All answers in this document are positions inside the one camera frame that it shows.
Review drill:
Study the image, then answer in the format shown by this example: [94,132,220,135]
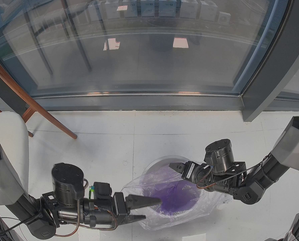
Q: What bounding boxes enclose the window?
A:
[0,0,299,123]

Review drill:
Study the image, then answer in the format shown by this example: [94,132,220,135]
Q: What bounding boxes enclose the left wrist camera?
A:
[89,182,113,200]

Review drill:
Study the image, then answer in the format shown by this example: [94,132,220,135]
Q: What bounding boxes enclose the white cushioned wooden chair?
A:
[0,55,78,188]

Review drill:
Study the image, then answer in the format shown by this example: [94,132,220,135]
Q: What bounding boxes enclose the purple plastic bag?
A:
[121,163,233,232]

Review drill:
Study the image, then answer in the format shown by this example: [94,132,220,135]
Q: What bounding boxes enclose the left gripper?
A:
[83,192,163,230]

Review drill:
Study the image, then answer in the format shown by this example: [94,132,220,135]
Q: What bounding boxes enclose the white trash bin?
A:
[139,155,203,232]

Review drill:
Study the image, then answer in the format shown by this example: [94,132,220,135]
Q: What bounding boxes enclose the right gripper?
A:
[169,161,212,189]

